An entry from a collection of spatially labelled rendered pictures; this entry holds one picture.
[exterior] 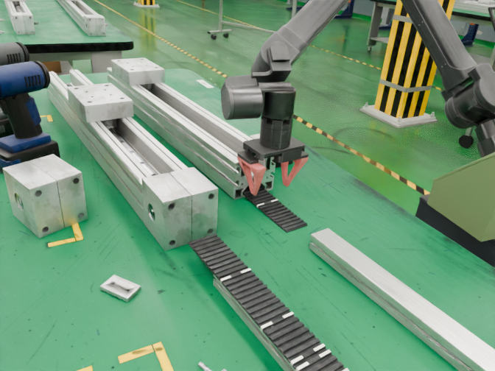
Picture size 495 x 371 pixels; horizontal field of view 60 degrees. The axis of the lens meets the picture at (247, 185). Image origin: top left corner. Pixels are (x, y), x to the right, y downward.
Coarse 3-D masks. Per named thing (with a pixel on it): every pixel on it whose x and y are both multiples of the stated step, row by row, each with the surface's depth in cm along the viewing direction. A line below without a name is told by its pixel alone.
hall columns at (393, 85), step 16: (144, 0) 979; (400, 0) 349; (448, 0) 336; (400, 16) 351; (448, 16) 344; (400, 32) 354; (416, 32) 341; (400, 48) 357; (416, 48) 344; (384, 64) 376; (400, 64) 360; (416, 64) 352; (432, 64) 361; (384, 80) 379; (400, 80) 363; (416, 80) 360; (432, 80) 370; (384, 96) 382; (400, 96) 366; (416, 96) 370; (384, 112) 386; (400, 112) 370; (416, 112) 379
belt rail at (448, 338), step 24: (312, 240) 72; (336, 240) 71; (336, 264) 69; (360, 264) 66; (360, 288) 65; (384, 288) 62; (408, 288) 62; (408, 312) 58; (432, 312) 58; (432, 336) 55; (456, 336) 54; (456, 360) 53; (480, 360) 51
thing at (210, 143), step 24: (144, 96) 116; (168, 96) 121; (144, 120) 120; (168, 120) 107; (192, 120) 111; (216, 120) 103; (192, 144) 97; (216, 144) 90; (240, 144) 94; (216, 168) 92; (240, 168) 84; (240, 192) 87
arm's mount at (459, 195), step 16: (480, 160) 77; (448, 176) 84; (464, 176) 81; (480, 176) 77; (432, 192) 88; (448, 192) 85; (464, 192) 81; (480, 192) 78; (448, 208) 85; (464, 208) 81; (480, 208) 78; (464, 224) 82; (480, 224) 78; (480, 240) 79
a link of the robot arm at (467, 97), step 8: (464, 88) 87; (472, 88) 84; (456, 96) 89; (464, 96) 86; (472, 96) 84; (456, 104) 88; (464, 104) 86; (472, 104) 84; (456, 112) 88; (464, 112) 87; (472, 112) 85; (480, 112) 84; (488, 112) 84; (464, 120) 88; (472, 120) 87; (480, 120) 87; (488, 120) 86
